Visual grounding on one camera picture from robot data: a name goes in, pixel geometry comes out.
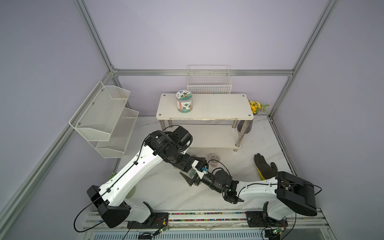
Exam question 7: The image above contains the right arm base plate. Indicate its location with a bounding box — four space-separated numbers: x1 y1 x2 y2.
246 211 288 228

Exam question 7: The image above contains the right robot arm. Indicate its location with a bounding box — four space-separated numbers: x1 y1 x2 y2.
181 170 317 221

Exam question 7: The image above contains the aluminium front rail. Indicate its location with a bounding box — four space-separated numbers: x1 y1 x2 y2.
80 209 336 240

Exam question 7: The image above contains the white mesh wall rack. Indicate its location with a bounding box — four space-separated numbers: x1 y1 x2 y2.
69 82 139 159

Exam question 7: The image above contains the strawberry lid seed container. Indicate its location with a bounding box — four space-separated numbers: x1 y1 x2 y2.
176 90 193 113

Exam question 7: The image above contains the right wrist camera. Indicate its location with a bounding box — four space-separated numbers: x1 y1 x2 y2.
192 160 208 175

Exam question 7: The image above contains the yellow sunflower plant pot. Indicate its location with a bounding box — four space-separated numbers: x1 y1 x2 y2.
237 101 270 134

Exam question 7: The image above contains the aluminium cage frame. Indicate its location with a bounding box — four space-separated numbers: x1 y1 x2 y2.
0 0 340 229

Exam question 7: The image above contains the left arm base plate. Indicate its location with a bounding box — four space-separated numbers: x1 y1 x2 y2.
127 213 169 230

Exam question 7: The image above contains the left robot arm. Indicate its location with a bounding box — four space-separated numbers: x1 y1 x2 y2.
87 125 193 228

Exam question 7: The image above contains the white wire basket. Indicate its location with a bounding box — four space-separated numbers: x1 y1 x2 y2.
187 65 232 94

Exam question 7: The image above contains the white two-tier shelf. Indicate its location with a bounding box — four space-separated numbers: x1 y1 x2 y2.
156 94 254 152

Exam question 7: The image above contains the black yellow work glove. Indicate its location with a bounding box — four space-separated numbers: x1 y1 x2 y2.
254 154 278 180

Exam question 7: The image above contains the small red-based clear cup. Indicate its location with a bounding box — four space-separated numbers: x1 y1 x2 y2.
209 154 220 168

